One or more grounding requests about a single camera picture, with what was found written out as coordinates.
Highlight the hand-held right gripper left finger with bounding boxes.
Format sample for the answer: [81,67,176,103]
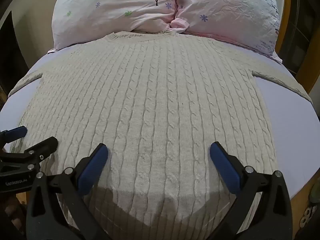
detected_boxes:
[26,143,109,240]

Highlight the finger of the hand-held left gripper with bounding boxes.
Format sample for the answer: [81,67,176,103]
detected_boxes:
[0,126,28,147]
[0,137,59,167]

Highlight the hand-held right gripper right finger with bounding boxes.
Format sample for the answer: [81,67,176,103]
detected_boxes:
[209,141,293,240]

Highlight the cream cable-knit sweater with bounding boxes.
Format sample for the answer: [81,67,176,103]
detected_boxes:
[7,31,313,240]

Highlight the lavender bed sheet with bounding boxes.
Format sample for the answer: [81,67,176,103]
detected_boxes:
[0,34,320,198]

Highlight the pink floral pillow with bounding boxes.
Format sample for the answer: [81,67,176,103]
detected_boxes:
[170,0,283,63]
[51,0,181,51]

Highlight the wooden bed frame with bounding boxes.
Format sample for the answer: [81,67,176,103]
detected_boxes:
[287,110,320,240]

